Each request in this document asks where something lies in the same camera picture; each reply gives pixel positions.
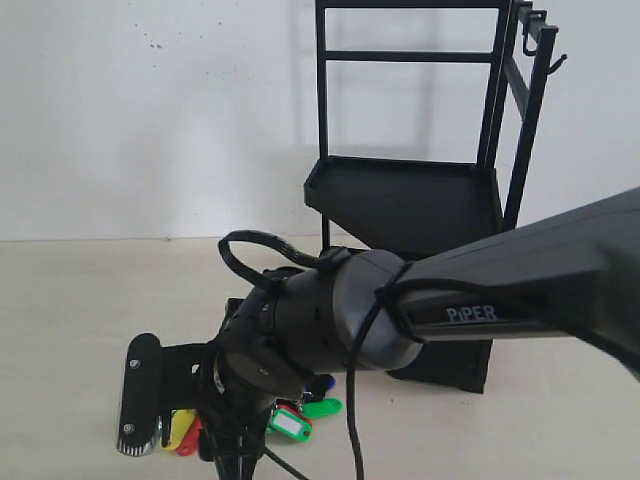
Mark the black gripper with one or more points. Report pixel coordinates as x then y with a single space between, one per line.
233 413

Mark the colourful key tag bunch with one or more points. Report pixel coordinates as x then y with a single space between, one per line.
291 419

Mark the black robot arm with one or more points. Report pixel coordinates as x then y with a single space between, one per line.
575 274

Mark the black metal two-tier rack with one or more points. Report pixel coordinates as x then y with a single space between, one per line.
417 208

